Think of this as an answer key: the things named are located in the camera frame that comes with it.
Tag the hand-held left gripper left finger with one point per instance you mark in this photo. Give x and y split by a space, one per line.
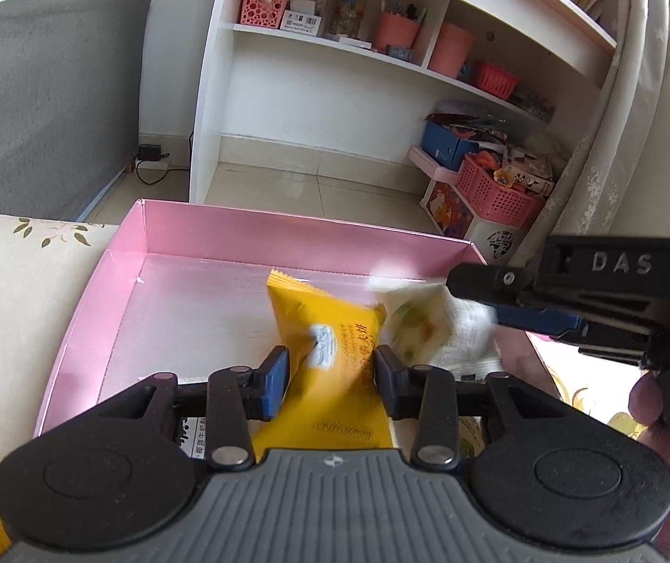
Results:
273 384

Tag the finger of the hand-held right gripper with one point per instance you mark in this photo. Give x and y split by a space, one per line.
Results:
487 284
537 319

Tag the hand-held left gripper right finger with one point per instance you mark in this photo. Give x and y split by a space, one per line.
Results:
386 387

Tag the white printed snack packet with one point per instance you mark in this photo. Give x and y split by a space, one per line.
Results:
417 316

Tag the yellow snack packet blue logo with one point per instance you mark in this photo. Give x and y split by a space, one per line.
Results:
311 316

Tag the pink cardboard box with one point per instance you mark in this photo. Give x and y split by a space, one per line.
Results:
223 234

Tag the white printed box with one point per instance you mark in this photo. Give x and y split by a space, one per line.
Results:
458 211

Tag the pink plastic crate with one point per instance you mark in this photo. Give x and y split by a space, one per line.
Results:
496 199

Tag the black white snack packet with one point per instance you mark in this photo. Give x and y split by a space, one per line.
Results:
197 440

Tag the white lace curtain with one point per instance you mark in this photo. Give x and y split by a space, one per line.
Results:
622 129

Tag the blue storage box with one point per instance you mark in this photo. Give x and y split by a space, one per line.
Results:
446 143

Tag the pile of snack bags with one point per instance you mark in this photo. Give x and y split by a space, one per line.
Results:
470 126

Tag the red basket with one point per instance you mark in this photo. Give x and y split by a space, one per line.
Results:
496 81

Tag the plain pink cup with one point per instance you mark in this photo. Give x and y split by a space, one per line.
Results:
451 50

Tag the white bookshelf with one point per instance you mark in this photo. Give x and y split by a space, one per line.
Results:
323 105

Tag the white power strip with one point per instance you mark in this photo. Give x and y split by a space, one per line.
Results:
156 164

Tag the black power adapter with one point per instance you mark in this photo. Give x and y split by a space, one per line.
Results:
148 152

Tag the floral cloth cover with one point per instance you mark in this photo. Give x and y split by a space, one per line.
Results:
18 305

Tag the pink pen holder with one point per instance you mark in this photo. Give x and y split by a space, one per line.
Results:
396 32

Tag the flat white box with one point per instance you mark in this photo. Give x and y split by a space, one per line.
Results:
349 41

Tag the clear jar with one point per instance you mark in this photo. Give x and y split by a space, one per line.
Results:
347 16

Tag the white labelled box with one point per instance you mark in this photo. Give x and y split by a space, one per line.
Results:
301 22

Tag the pink perforated basket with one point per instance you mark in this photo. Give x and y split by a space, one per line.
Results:
263 10

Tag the grey sofa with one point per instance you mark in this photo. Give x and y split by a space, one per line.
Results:
36 99

